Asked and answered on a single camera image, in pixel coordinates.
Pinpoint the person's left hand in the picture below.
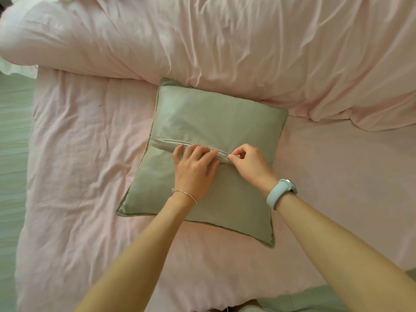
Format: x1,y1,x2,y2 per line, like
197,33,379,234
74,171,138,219
172,143,221,204

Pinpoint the person's right hand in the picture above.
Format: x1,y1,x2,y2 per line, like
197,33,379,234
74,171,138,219
227,143,280,198

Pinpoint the grey and orange pillowcase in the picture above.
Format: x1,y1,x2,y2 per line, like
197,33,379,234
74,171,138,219
116,78,289,249

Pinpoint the pink bed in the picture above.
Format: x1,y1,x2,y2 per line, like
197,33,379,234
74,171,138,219
14,66,416,312

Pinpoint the person's right forearm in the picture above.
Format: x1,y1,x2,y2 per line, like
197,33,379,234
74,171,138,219
274,191,416,312

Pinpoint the person's left forearm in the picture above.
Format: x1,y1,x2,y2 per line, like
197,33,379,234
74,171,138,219
75,191,197,312

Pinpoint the white smartwatch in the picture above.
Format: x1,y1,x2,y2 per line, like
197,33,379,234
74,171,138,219
266,178,298,211

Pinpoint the pink ruffled duvet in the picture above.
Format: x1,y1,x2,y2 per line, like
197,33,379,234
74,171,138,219
0,0,416,132

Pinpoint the thin gold bracelet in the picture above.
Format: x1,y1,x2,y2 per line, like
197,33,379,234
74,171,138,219
171,188,198,205

